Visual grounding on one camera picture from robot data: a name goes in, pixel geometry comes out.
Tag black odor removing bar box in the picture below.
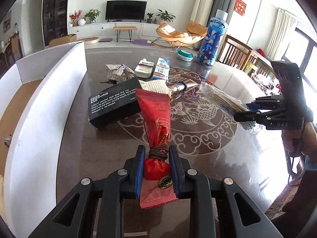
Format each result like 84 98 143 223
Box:
88 77 141 129

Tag white ointment box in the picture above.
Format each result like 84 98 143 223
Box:
134 59 154 79

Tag dark glass display cabinet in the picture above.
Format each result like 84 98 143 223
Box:
42 0 68 46

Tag black flat screen television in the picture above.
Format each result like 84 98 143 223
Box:
105 0 147 21

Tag red wall hanging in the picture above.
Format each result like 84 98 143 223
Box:
234 0 247 16

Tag standing air conditioner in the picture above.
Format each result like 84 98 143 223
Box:
190 0 214 26

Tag wooden dining chair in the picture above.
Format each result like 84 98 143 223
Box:
217 35 275 80

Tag rhinestone bow hair clip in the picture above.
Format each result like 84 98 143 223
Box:
105 64 136 84

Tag white cardboard storage box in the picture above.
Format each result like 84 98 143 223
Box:
1 42 87 237

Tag green potted plant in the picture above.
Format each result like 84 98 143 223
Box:
84 9 101 23

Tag wooden bench black legs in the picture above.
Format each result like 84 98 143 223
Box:
113 26 137 42

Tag gold silver cosmetic tube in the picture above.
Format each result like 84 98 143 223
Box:
169 79 198 97

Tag red tube package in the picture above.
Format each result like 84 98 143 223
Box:
135 89 177 209

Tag white tv cabinet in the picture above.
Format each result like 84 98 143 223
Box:
68 22 158 40

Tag bag of cotton swabs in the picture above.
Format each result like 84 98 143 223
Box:
199 82 255 119

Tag brown cardboard box on floor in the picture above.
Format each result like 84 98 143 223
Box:
49 34 77 47

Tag round wooden floor cushion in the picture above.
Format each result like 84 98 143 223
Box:
79 37 100 45

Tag blue white medicine box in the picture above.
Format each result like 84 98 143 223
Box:
152 58 170 83

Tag orange lounge chair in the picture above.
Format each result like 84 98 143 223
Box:
151 21 207 48

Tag tall blue patterned bottle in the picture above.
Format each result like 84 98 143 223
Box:
197 10 228 67

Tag small potted plant right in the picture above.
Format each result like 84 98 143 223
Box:
147 12 154 24

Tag person's right hand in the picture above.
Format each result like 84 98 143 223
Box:
282 123 317 163

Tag teal white round container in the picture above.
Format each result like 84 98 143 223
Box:
177 49 194 62

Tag red flower vase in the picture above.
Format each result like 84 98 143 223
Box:
69 10 82 26

